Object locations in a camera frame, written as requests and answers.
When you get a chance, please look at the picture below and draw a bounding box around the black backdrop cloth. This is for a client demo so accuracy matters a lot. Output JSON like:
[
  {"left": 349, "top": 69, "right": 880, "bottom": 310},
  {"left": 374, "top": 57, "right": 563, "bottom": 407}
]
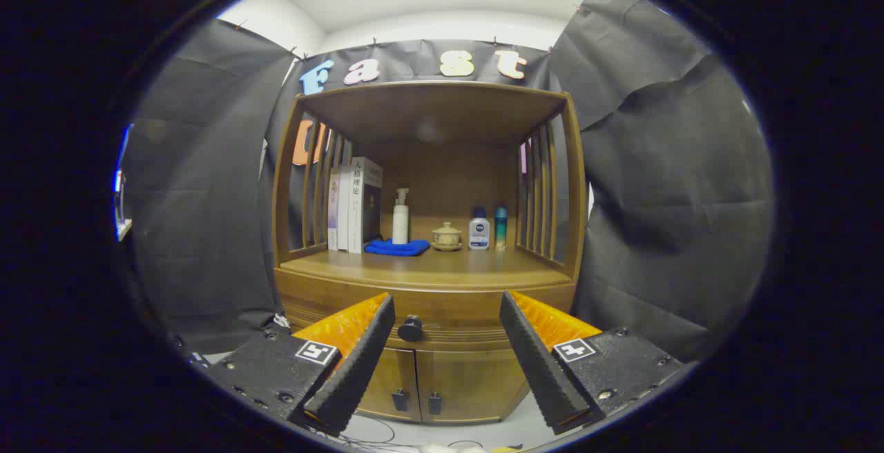
[{"left": 121, "top": 0, "right": 774, "bottom": 364}]

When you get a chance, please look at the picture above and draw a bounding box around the wooden countertop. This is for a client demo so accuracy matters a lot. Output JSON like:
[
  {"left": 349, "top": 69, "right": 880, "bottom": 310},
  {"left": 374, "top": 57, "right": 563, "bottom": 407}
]
[{"left": 276, "top": 215, "right": 577, "bottom": 295}]

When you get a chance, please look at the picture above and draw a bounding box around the wooden drawer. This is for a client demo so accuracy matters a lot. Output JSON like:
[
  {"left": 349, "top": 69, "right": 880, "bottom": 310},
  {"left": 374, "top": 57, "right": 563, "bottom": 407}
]
[{"left": 280, "top": 286, "right": 577, "bottom": 352}]

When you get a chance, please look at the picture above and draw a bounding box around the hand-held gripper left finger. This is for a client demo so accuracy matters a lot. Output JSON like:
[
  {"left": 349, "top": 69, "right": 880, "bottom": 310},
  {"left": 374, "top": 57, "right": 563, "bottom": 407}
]
[{"left": 204, "top": 292, "right": 396, "bottom": 438}]

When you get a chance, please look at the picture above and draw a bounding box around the white blue lotion bottle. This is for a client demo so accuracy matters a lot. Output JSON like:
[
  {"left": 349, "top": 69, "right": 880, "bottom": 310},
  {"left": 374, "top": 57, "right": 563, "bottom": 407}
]
[{"left": 468, "top": 207, "right": 491, "bottom": 251}]

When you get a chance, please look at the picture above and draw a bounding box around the tangle of black cables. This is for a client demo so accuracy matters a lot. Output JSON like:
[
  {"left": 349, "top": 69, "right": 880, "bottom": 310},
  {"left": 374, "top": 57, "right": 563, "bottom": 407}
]
[{"left": 311, "top": 415, "right": 484, "bottom": 451}]

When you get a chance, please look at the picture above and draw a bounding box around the wooden cabinet door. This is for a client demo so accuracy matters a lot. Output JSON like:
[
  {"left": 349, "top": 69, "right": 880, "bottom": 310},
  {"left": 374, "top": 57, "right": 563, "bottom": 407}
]
[
  {"left": 356, "top": 348, "right": 421, "bottom": 423},
  {"left": 416, "top": 349, "right": 531, "bottom": 425}
]

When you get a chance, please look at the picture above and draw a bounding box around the white pump bottle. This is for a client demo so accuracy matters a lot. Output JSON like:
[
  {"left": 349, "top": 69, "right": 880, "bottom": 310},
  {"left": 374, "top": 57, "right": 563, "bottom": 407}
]
[{"left": 392, "top": 188, "right": 410, "bottom": 245}]

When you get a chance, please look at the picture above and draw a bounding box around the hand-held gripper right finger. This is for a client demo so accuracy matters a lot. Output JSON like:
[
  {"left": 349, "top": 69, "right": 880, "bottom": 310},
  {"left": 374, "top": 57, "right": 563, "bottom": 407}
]
[{"left": 499, "top": 290, "right": 684, "bottom": 436}]

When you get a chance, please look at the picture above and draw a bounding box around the thin white book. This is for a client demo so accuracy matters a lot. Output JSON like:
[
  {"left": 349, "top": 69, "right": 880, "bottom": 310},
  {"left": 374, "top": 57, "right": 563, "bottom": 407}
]
[{"left": 337, "top": 165, "right": 353, "bottom": 252}]

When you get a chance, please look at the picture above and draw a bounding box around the thick white black book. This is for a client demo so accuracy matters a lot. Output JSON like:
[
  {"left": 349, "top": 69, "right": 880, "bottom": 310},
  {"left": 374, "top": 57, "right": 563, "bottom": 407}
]
[{"left": 349, "top": 157, "right": 384, "bottom": 255}]

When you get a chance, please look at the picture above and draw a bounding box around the blue folded cloth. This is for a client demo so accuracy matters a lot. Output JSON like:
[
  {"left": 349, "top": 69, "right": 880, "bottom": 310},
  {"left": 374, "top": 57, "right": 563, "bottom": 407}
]
[{"left": 365, "top": 238, "right": 431, "bottom": 257}]

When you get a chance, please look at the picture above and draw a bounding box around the beige lidded teacup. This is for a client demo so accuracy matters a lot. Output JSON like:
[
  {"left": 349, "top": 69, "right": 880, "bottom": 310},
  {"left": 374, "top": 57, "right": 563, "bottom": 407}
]
[{"left": 432, "top": 222, "right": 463, "bottom": 252}]

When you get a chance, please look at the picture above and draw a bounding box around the purple spine book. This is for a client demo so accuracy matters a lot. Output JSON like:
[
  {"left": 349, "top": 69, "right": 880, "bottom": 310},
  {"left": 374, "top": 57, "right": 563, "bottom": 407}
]
[{"left": 327, "top": 166, "right": 340, "bottom": 251}]

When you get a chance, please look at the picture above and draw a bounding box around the wooden cabinet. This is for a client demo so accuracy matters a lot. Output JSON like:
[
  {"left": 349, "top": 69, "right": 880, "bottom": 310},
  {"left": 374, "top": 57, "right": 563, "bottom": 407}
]
[{"left": 271, "top": 80, "right": 589, "bottom": 426}]

